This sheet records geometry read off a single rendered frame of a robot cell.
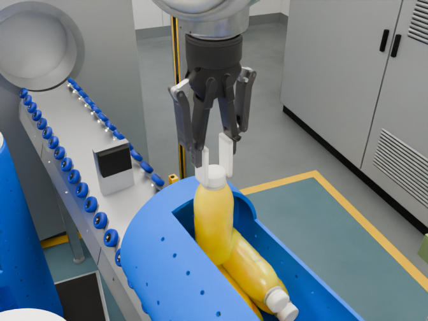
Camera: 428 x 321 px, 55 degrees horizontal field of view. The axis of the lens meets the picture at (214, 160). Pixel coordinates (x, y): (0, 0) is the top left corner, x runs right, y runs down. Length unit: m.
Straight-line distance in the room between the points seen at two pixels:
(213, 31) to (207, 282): 0.35
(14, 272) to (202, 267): 1.04
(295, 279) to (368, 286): 1.48
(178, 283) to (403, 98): 2.01
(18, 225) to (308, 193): 1.82
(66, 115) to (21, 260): 0.56
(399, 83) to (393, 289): 1.08
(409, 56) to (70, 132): 1.72
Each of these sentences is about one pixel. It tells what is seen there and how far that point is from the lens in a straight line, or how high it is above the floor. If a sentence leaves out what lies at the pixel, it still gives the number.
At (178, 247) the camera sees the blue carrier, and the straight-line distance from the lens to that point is 0.69.
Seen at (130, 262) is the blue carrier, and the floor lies 1.14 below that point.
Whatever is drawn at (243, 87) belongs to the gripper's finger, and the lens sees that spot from 0.61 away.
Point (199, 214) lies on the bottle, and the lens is 0.69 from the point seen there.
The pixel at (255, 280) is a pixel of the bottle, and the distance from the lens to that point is 0.76.
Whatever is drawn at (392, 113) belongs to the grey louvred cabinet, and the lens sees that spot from 2.57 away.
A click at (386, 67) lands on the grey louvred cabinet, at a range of 2.56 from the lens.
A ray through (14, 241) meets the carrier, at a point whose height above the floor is 0.72.
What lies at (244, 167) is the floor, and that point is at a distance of 2.93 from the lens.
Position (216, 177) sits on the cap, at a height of 1.32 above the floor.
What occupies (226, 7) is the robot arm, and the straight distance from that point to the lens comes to 0.31.
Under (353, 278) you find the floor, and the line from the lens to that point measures 2.32.
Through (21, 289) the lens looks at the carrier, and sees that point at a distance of 1.67.
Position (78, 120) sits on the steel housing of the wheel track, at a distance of 1.67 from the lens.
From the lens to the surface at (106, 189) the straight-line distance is 1.25.
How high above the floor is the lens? 1.71
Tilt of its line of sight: 35 degrees down
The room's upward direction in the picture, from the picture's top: straight up
